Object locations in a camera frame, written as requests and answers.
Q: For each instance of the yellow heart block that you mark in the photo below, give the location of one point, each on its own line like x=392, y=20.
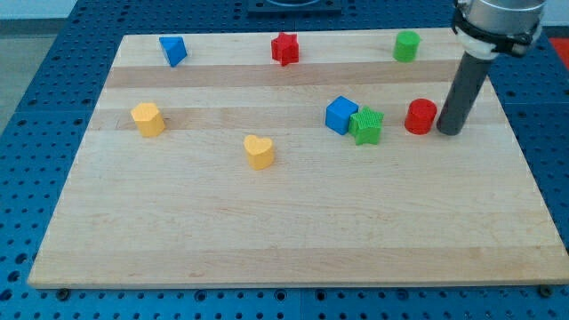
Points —
x=260, y=151

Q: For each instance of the green star block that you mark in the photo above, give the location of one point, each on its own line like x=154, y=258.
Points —
x=365, y=126

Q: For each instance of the wooden board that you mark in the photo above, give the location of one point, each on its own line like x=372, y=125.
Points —
x=184, y=209

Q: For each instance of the red star block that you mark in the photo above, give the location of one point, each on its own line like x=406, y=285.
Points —
x=285, y=48

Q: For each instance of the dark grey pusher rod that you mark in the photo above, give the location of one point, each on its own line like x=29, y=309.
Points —
x=467, y=82

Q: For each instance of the green cylinder block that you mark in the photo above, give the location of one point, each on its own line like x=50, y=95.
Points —
x=406, y=46

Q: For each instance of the red cylinder block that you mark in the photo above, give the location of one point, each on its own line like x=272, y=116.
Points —
x=420, y=116

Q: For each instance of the blue triangle block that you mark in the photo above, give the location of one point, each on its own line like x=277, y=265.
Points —
x=174, y=49

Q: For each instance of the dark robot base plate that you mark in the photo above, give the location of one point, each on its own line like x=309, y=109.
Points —
x=292, y=6

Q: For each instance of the blue cube block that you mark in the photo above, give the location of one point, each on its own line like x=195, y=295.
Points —
x=338, y=113

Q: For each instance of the yellow hexagon block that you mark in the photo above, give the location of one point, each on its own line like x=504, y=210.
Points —
x=148, y=119

